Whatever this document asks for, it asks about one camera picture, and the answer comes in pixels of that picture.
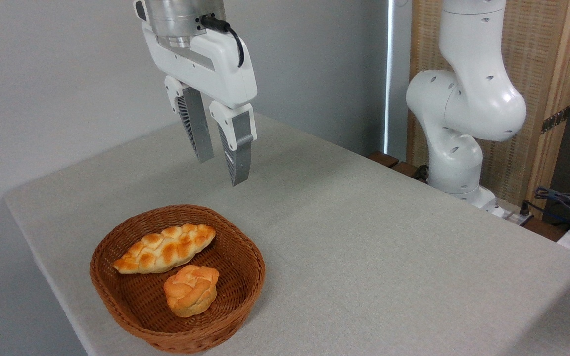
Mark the bright vertical light strip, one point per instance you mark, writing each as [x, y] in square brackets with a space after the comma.
[389, 74]

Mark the long braided bread loaf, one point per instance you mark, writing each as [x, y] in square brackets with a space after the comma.
[166, 249]

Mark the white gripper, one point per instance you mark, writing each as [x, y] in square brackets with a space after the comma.
[206, 64]

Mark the metal screen hinge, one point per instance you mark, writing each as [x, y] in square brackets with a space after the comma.
[554, 119]

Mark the round bread roll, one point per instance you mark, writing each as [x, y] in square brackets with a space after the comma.
[191, 291]

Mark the brown wicker basket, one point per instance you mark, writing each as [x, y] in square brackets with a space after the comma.
[235, 277]

